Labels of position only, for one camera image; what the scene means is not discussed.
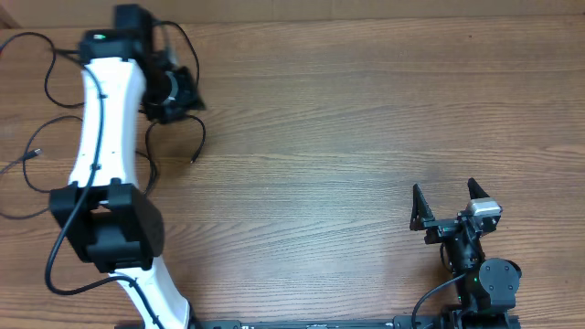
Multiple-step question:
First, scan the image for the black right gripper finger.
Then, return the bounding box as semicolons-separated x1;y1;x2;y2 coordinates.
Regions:
409;184;434;231
467;177;489;199

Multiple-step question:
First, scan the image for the black USB cable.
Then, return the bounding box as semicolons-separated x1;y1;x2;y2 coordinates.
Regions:
134;113;207;197
0;114;86;220
0;20;201;110

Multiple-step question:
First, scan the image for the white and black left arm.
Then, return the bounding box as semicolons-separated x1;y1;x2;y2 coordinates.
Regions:
49;4;204;328

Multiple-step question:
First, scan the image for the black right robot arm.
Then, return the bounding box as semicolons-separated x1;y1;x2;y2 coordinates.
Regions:
409;177;522;328

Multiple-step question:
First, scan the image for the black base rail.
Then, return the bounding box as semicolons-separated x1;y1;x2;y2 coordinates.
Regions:
113;314;522;329

